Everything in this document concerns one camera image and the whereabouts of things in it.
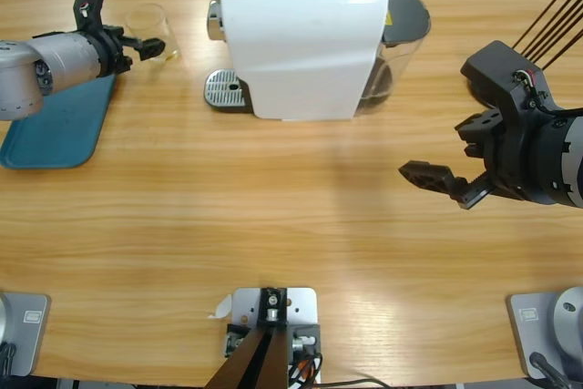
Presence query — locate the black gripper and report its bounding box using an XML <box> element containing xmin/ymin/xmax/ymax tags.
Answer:
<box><xmin>93</xmin><ymin>26</ymin><xmax>167</xmax><ymax>77</ymax></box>
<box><xmin>398</xmin><ymin>106</ymin><xmax>529</xmax><ymax>212</ymax></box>

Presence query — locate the clear drinking glass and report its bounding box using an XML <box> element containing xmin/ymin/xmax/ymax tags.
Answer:
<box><xmin>125</xmin><ymin>3</ymin><xmax>182</xmax><ymax>64</ymax></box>

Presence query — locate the white capsule coffee machine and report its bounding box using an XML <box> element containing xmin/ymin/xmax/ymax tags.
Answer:
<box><xmin>207</xmin><ymin>0</ymin><xmax>391</xmax><ymax>122</ymax></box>

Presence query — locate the black capsule holder with rods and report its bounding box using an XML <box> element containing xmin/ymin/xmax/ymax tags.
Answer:
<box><xmin>466</xmin><ymin>0</ymin><xmax>583</xmax><ymax>107</ymax></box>

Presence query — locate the metal grille drip tray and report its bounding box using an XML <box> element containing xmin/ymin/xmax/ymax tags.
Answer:
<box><xmin>203</xmin><ymin>68</ymin><xmax>254</xmax><ymax>115</ymax></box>

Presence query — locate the teal plastic tray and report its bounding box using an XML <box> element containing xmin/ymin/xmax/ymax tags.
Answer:
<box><xmin>0</xmin><ymin>74</ymin><xmax>118</xmax><ymax>170</ymax></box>

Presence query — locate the clear water tank black lid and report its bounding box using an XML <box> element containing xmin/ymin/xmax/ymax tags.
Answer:
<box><xmin>356</xmin><ymin>0</ymin><xmax>433</xmax><ymax>118</ymax></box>

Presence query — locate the white tape scrap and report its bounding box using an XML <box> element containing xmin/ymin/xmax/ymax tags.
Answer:
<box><xmin>207</xmin><ymin>293</ymin><xmax>234</xmax><ymax>321</ymax></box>

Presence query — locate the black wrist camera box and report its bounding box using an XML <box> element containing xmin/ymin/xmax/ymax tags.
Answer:
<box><xmin>459</xmin><ymin>40</ymin><xmax>553</xmax><ymax>112</ymax></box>
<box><xmin>73</xmin><ymin>0</ymin><xmax>107</xmax><ymax>36</ymax></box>

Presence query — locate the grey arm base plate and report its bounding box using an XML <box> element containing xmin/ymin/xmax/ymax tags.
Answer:
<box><xmin>0</xmin><ymin>291</ymin><xmax>52</xmax><ymax>379</ymax></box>
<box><xmin>506</xmin><ymin>286</ymin><xmax>583</xmax><ymax>381</ymax></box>

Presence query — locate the black arm base cable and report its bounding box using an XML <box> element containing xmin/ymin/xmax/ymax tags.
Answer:
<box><xmin>0</xmin><ymin>341</ymin><xmax>18</xmax><ymax>379</ymax></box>
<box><xmin>527</xmin><ymin>351</ymin><xmax>573</xmax><ymax>389</ymax></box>

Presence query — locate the black camera mount cable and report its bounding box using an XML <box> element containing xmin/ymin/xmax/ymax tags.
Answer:
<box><xmin>318</xmin><ymin>377</ymin><xmax>388</xmax><ymax>389</ymax></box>

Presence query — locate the orange white cable bundle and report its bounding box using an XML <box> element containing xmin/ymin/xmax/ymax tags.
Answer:
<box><xmin>287</xmin><ymin>352</ymin><xmax>324</xmax><ymax>385</ymax></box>

